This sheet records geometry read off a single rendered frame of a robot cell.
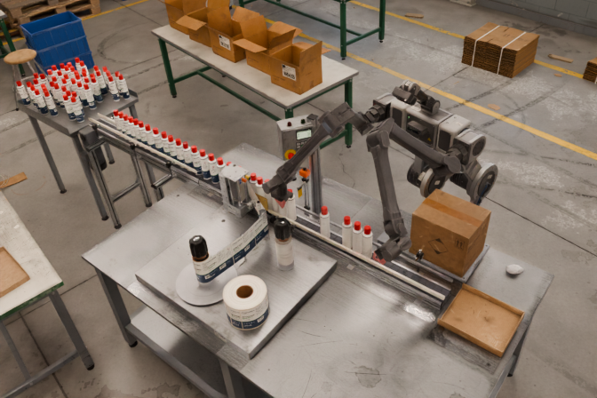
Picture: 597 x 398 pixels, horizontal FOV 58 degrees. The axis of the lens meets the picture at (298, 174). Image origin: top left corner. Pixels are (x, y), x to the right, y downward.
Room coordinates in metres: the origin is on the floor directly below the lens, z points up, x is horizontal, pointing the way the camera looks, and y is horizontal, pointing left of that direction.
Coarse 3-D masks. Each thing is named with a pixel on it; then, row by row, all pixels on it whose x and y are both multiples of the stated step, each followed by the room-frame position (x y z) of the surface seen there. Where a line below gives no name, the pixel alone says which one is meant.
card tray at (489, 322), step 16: (464, 288) 1.70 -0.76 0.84; (464, 304) 1.61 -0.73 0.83; (480, 304) 1.60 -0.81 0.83; (496, 304) 1.60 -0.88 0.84; (448, 320) 1.53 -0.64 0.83; (464, 320) 1.52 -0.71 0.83; (480, 320) 1.52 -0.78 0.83; (496, 320) 1.51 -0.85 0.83; (512, 320) 1.50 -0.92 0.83; (464, 336) 1.43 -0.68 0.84; (480, 336) 1.43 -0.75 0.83; (496, 336) 1.43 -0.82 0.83; (512, 336) 1.40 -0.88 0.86; (496, 352) 1.34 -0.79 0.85
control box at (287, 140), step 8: (288, 120) 2.33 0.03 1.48; (296, 120) 2.32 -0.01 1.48; (280, 128) 2.26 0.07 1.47; (288, 128) 2.26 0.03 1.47; (296, 128) 2.26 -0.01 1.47; (304, 128) 2.26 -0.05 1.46; (312, 128) 2.27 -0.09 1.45; (280, 136) 2.27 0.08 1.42; (288, 136) 2.24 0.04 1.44; (280, 144) 2.29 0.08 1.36; (288, 144) 2.24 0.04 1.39; (280, 152) 2.31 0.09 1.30; (288, 152) 2.24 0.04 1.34; (296, 152) 2.25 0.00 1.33
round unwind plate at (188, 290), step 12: (192, 264) 1.95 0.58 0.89; (180, 276) 1.87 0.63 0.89; (192, 276) 1.86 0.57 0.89; (228, 276) 1.84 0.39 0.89; (180, 288) 1.79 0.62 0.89; (192, 288) 1.78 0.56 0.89; (204, 288) 1.78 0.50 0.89; (216, 288) 1.77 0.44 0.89; (192, 300) 1.71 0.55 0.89; (204, 300) 1.70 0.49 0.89; (216, 300) 1.70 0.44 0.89
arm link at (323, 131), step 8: (328, 112) 2.06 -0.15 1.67; (320, 120) 2.05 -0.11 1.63; (320, 128) 2.03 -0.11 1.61; (328, 128) 2.03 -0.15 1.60; (312, 136) 2.04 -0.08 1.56; (320, 136) 2.02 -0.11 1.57; (328, 136) 2.03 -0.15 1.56; (336, 136) 2.01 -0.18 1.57; (304, 144) 2.05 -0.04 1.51; (312, 144) 2.02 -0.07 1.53; (320, 144) 2.05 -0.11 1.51; (304, 152) 2.03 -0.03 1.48; (312, 152) 2.05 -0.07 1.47; (288, 160) 2.07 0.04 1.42; (296, 160) 2.04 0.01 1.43; (304, 160) 2.05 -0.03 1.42; (280, 168) 2.07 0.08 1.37; (288, 168) 2.05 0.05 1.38; (296, 168) 2.04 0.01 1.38; (280, 176) 2.06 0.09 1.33; (288, 176) 2.03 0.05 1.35
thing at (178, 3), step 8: (168, 0) 5.48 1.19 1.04; (176, 0) 5.53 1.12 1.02; (184, 0) 5.20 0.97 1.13; (192, 0) 5.26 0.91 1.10; (200, 0) 5.32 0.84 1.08; (168, 8) 5.42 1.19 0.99; (176, 8) 5.22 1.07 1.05; (184, 8) 5.20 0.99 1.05; (192, 8) 5.26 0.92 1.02; (200, 8) 5.32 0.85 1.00; (168, 16) 5.44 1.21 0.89; (176, 16) 5.32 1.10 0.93; (176, 24) 5.34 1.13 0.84; (184, 32) 5.24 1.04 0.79
